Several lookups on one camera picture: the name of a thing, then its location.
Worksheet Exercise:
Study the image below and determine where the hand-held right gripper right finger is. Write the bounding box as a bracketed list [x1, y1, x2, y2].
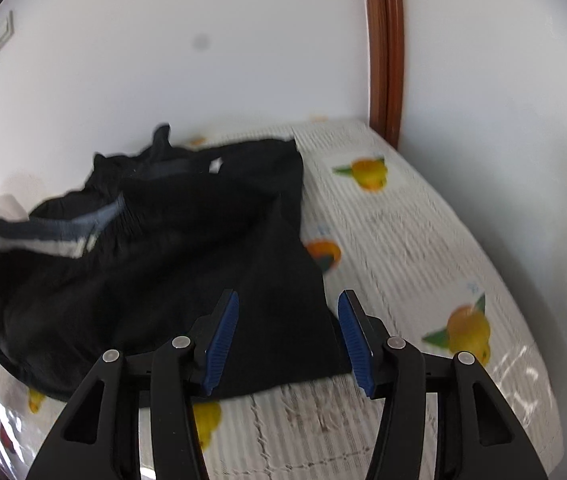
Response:
[337, 289, 549, 480]

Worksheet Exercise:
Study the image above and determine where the white light switch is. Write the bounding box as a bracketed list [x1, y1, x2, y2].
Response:
[0, 9, 16, 55]

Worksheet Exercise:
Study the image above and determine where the black white blue jacket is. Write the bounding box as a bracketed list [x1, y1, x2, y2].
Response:
[0, 122, 353, 403]

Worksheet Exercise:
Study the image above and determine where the brown wooden door frame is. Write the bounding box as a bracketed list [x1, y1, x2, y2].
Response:
[360, 0, 405, 152]

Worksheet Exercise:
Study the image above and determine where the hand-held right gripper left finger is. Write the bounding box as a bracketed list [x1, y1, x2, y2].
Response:
[26, 289, 240, 480]

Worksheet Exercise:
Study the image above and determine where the fruit print table cover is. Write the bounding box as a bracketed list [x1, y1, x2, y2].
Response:
[0, 116, 564, 480]

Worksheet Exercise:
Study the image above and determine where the white plastic bag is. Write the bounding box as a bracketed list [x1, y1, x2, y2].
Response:
[0, 189, 30, 225]

